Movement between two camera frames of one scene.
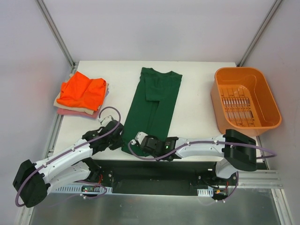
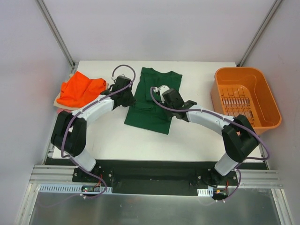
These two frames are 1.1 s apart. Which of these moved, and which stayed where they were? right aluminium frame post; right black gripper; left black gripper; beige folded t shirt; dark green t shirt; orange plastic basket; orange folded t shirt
Moved: left black gripper; dark green t shirt; right black gripper
Stayed: beige folded t shirt; orange plastic basket; orange folded t shirt; right aluminium frame post
